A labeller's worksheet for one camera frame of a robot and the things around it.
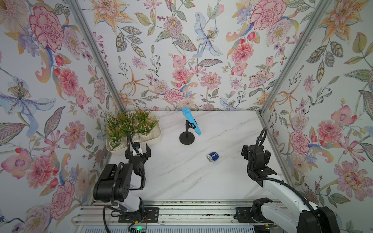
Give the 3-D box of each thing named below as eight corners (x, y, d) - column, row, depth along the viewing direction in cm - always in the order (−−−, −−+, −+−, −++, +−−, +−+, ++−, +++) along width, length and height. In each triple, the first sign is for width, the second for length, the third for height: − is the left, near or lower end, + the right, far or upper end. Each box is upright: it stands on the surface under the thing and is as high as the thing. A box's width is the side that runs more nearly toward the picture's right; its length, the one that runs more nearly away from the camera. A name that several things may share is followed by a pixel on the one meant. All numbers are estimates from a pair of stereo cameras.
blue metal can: (211, 164, 94) (212, 161, 92) (206, 157, 97) (206, 155, 95) (219, 159, 97) (220, 157, 94) (214, 153, 100) (214, 150, 97)
